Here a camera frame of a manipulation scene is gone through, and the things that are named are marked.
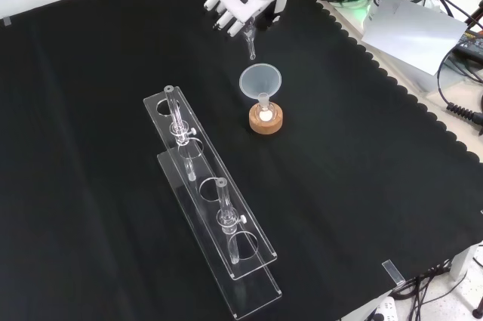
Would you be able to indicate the small glass round-bottom flask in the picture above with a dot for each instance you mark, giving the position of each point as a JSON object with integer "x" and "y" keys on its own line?
{"x": 265, "y": 114}

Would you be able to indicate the clear tape strip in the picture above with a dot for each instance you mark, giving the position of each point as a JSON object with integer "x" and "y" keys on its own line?
{"x": 7, "y": 21}
{"x": 393, "y": 272}

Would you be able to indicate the pale grey board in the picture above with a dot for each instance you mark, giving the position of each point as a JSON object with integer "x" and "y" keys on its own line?
{"x": 411, "y": 30}

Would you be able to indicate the white power strip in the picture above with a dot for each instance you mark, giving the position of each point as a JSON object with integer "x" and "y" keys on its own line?
{"x": 383, "y": 309}

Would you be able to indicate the black electronic device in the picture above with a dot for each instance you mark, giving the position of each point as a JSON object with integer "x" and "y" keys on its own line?
{"x": 471, "y": 43}

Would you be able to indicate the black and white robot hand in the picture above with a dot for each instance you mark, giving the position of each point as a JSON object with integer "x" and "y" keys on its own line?
{"x": 241, "y": 0}

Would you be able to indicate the black bench cloth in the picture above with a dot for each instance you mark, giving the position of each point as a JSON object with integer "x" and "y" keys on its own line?
{"x": 113, "y": 128}

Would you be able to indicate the translucent plastic funnel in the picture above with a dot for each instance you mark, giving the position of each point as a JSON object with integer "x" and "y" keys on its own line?
{"x": 258, "y": 81}

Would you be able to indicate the clear acrylic funnel stand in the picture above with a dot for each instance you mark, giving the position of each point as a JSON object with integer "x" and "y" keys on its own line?
{"x": 211, "y": 200}

